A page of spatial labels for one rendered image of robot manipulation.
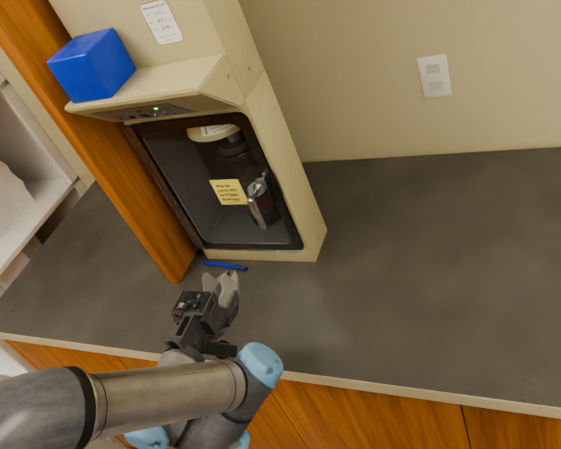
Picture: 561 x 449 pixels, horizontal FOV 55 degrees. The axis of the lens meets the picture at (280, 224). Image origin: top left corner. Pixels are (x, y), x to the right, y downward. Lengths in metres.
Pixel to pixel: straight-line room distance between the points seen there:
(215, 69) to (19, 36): 0.39
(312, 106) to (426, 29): 0.38
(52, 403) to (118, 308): 0.92
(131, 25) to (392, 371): 0.82
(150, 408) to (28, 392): 0.15
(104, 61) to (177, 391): 0.61
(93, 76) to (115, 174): 0.31
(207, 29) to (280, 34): 0.49
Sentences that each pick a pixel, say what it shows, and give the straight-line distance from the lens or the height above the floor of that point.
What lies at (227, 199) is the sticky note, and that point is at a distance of 1.25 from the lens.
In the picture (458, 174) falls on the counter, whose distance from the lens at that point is 1.46.
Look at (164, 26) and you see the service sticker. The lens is 1.05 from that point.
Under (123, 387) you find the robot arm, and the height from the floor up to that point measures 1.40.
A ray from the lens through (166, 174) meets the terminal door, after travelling 1.28.
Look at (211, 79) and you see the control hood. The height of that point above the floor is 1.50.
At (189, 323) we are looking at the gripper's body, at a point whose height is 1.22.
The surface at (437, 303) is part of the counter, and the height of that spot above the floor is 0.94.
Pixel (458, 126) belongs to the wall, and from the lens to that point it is 1.51.
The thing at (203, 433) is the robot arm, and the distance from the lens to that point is 0.92.
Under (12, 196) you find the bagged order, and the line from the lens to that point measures 2.24.
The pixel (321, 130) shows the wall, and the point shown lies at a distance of 1.60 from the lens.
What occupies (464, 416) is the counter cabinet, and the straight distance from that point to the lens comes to 1.21.
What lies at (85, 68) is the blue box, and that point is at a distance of 1.05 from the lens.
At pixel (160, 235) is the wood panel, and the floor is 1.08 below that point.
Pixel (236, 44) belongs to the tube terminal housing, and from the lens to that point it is 1.05.
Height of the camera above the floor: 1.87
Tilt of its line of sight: 39 degrees down
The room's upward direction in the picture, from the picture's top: 25 degrees counter-clockwise
